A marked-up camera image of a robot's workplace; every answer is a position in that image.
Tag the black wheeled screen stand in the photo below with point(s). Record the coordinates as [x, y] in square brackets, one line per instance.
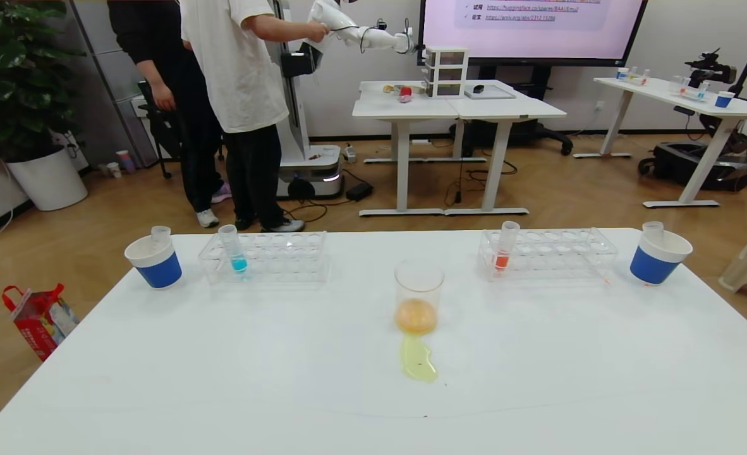
[531, 131]

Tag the black wheeled robot base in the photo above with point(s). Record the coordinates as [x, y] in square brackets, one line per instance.
[677, 163]

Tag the clear acrylic test tube rack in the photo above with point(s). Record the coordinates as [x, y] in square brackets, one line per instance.
[563, 254]
[272, 257]

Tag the white drawer organizer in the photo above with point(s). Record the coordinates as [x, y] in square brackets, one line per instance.
[447, 71]

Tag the long white desk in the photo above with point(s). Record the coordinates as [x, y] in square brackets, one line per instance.
[664, 90]

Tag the clear glass beaker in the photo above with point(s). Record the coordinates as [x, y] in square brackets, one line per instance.
[418, 316]

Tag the yellow liquid puddle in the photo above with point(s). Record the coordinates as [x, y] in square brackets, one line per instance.
[419, 366]

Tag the red pigment test tube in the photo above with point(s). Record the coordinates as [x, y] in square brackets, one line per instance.
[160, 234]
[502, 260]

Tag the yellow pigment test tube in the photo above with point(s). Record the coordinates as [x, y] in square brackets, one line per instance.
[653, 229]

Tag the blue white paper cup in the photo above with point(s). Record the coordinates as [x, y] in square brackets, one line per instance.
[653, 270]
[158, 270]

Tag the clear rack with small tubes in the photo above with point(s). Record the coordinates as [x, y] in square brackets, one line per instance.
[632, 77]
[689, 90]

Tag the black power adapter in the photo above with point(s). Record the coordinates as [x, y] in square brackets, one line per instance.
[359, 191]

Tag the small pink bottle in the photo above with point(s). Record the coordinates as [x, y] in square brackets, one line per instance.
[126, 160]

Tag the grey metal cabinet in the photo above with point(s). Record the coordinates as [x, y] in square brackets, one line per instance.
[95, 76]

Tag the person in black clothes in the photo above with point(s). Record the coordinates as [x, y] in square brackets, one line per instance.
[152, 38]

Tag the red gift bag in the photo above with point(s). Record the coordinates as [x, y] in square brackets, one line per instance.
[36, 323]

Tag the white humanoid robot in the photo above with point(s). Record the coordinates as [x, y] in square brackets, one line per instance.
[313, 170]

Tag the small white cup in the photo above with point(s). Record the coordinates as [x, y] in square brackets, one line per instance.
[114, 169]

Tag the red toy fruit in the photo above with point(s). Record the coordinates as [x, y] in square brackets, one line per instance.
[405, 93]

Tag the white power strip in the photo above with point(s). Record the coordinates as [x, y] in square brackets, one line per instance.
[349, 151]

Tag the person in white shirt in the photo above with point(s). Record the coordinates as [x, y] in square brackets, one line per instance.
[241, 63]

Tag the small blue paper cup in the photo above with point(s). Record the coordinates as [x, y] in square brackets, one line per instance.
[724, 100]

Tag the grey tablet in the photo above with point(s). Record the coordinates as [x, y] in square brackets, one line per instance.
[492, 93]

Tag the blue pigment test tube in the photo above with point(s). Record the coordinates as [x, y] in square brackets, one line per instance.
[239, 263]

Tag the green leafy plant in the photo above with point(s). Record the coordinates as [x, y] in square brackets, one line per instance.
[7, 76]

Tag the large wall display screen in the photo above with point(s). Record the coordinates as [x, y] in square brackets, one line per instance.
[538, 38]

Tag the white plant pot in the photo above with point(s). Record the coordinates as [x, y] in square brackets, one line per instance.
[48, 181]

